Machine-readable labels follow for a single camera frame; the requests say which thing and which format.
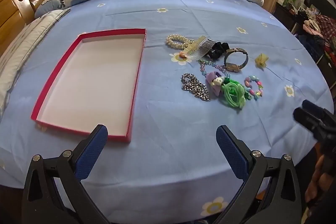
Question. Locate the pile of clothes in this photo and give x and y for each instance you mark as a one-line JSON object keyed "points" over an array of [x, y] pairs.
{"points": [[323, 32]]}

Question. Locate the black scrunchie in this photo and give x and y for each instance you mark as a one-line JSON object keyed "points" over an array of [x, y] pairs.
{"points": [[219, 48]]}

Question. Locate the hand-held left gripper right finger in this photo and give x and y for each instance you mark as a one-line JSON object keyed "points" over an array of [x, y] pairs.
{"points": [[232, 150]]}

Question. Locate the grey striped pillow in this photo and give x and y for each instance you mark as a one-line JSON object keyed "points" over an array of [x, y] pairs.
{"points": [[23, 43]]}

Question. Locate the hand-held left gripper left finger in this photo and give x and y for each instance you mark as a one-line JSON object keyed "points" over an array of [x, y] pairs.
{"points": [[92, 150]]}

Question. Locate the blue floral bed sheet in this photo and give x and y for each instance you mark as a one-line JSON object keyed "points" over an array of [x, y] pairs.
{"points": [[162, 121]]}

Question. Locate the red shallow box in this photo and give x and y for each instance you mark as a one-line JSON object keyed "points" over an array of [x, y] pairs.
{"points": [[92, 77]]}

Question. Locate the pearl hair comb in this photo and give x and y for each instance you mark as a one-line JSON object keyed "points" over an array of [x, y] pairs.
{"points": [[195, 47]]}

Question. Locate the yellow hair claw clip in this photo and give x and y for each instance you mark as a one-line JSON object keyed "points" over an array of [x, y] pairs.
{"points": [[261, 60]]}

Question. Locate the gold wrist watch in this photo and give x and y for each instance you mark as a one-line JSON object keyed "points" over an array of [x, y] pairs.
{"points": [[233, 66]]}

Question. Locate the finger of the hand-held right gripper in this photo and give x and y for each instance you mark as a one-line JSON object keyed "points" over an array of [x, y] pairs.
{"points": [[308, 120], [319, 111]]}

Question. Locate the person's right hand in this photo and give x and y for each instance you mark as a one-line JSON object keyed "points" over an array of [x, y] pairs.
{"points": [[316, 182]]}

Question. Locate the wooden headboard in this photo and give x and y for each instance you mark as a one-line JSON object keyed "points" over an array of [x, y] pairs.
{"points": [[13, 11]]}

